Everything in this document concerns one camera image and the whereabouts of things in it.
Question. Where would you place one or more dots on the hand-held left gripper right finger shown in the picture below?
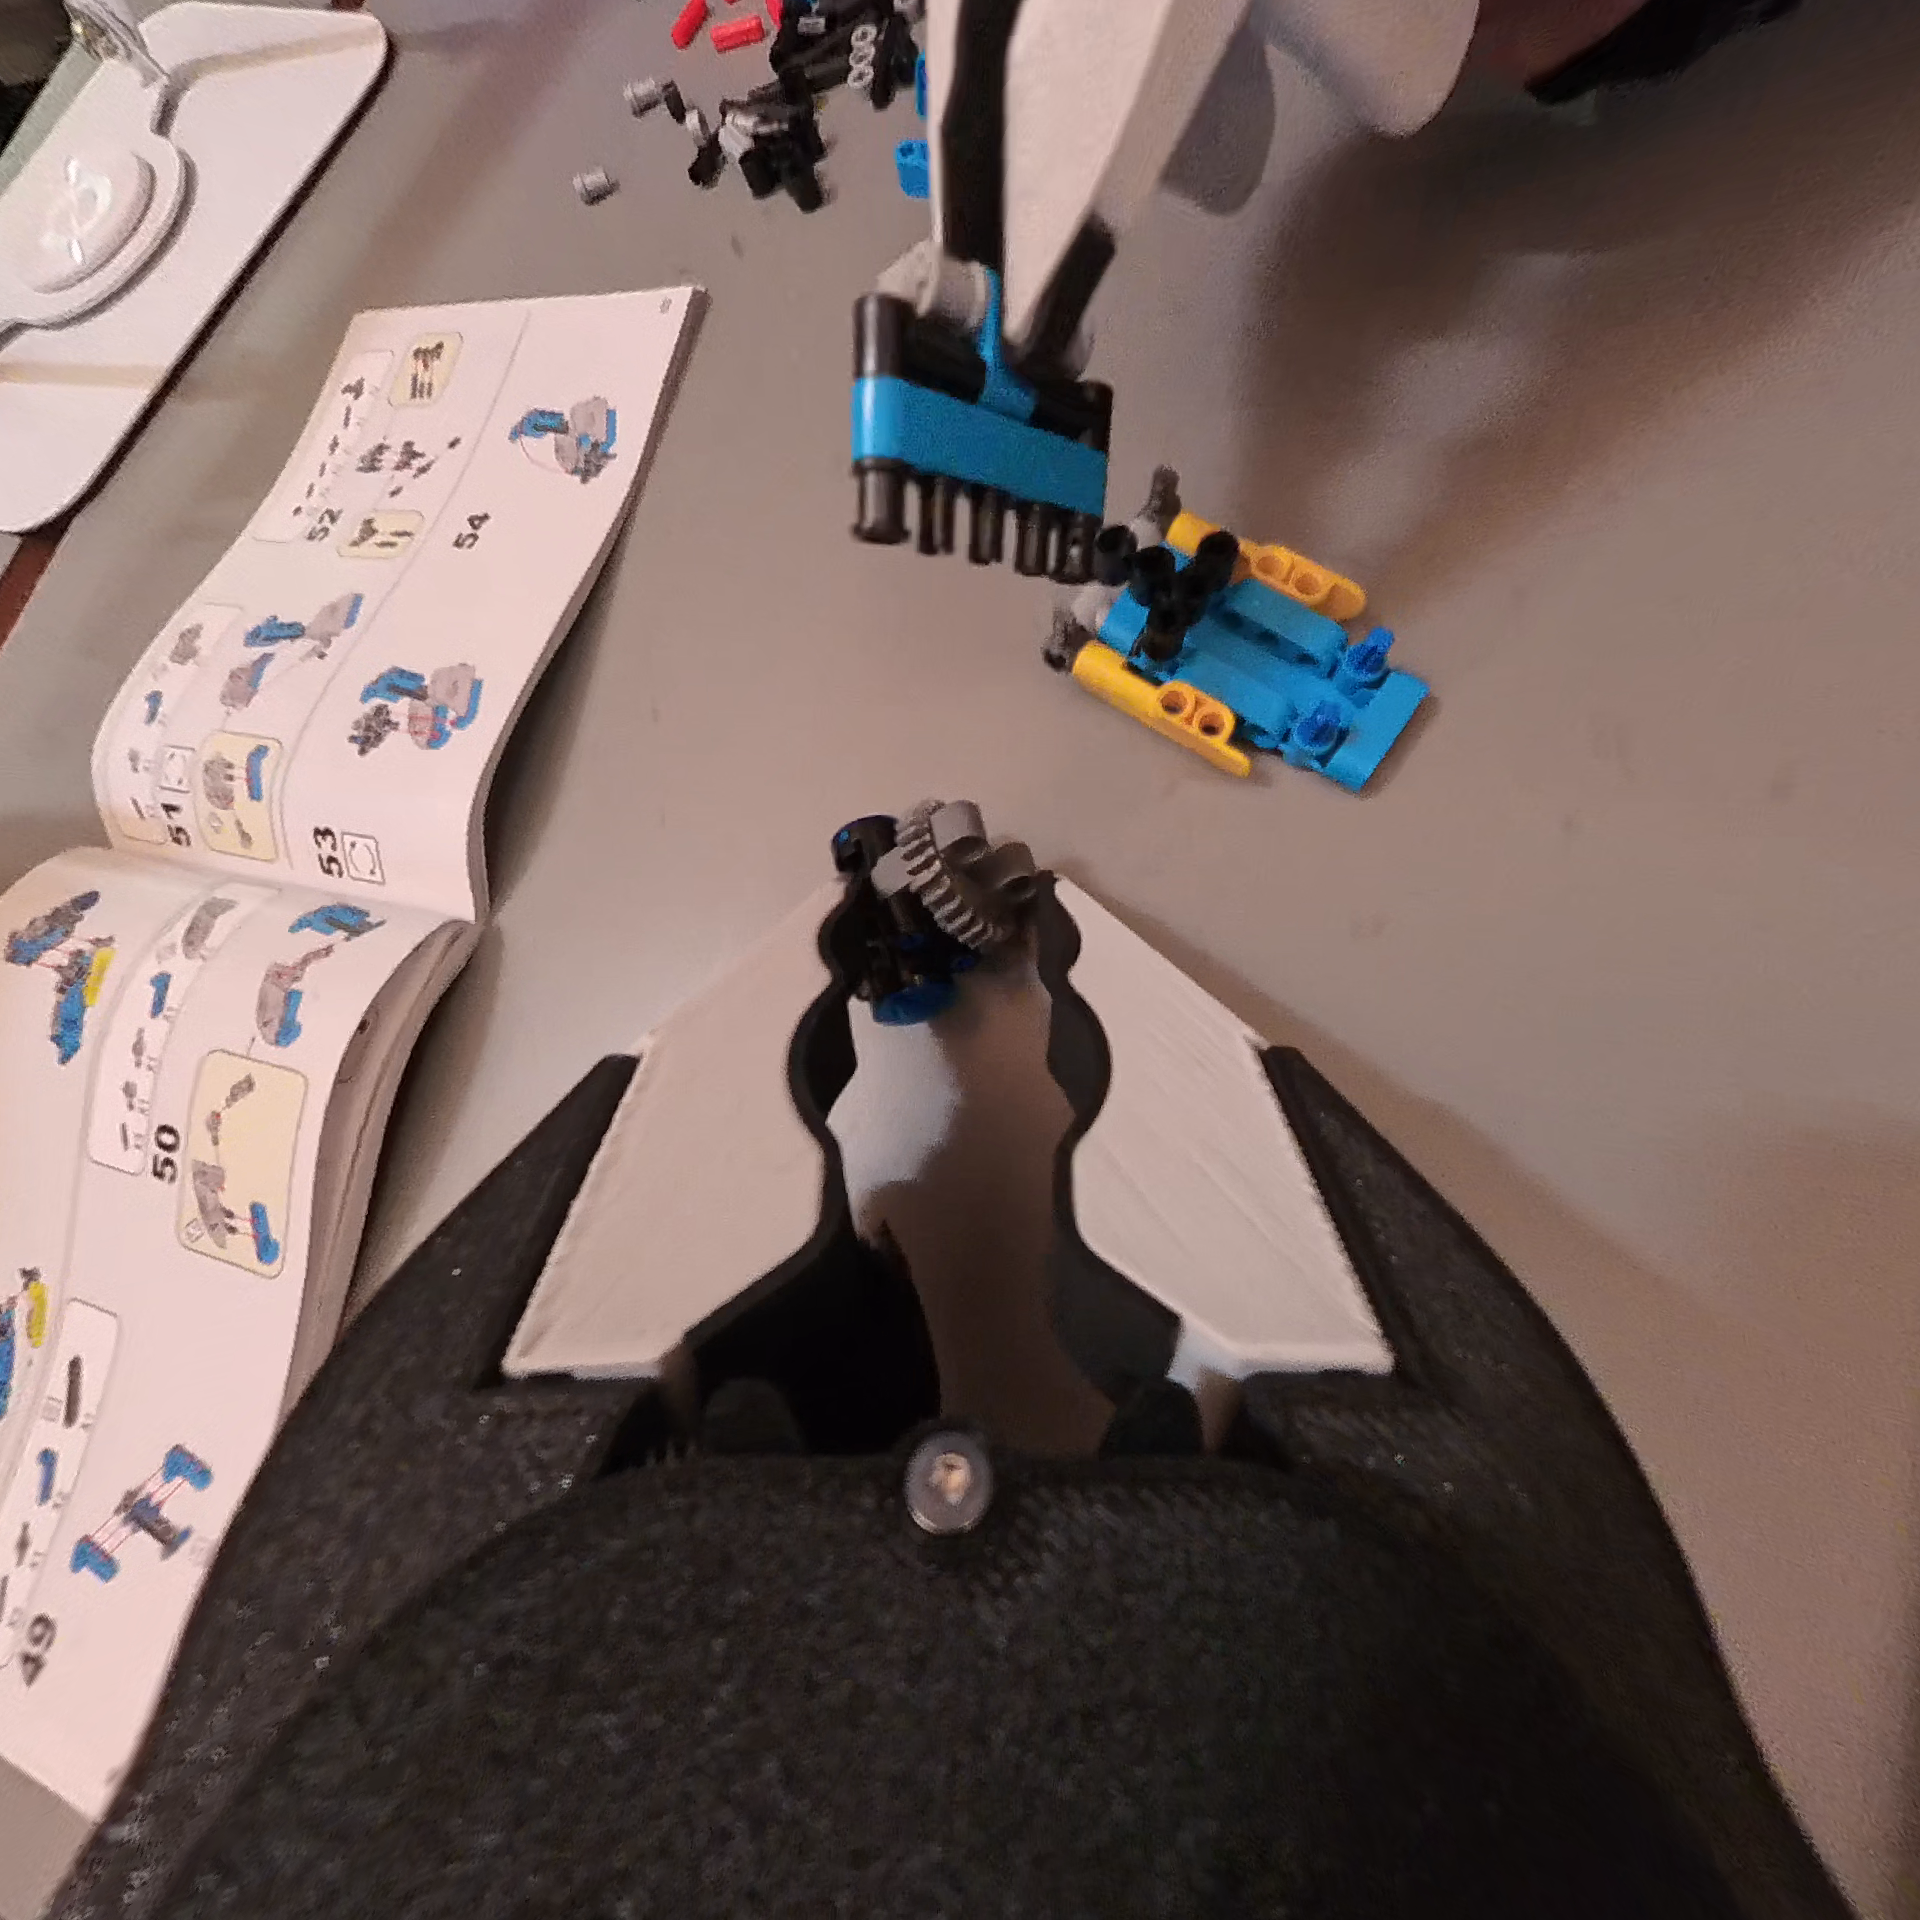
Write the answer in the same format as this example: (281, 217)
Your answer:
(1215, 1201)

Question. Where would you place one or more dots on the grey desk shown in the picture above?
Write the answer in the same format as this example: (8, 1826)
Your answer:
(1502, 974)

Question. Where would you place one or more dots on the grey gear dark-blue ball assembly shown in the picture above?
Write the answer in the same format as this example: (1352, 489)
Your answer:
(953, 869)

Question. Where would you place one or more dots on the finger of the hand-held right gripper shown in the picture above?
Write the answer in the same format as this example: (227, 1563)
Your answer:
(939, 283)
(1097, 122)

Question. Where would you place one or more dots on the blue and yellow toy chassis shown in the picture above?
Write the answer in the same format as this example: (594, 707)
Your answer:
(1291, 674)

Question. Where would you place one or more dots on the white stand base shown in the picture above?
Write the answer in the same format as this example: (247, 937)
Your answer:
(225, 223)

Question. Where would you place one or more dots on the blue beam block black pins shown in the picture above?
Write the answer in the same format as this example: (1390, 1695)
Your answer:
(974, 427)

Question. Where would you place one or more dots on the instruction booklet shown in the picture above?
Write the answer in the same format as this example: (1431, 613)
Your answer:
(376, 600)

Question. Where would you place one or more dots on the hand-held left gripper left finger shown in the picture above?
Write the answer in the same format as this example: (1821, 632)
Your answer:
(675, 1201)

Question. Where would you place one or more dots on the pile of small building pieces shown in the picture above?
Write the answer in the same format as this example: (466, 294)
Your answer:
(780, 151)

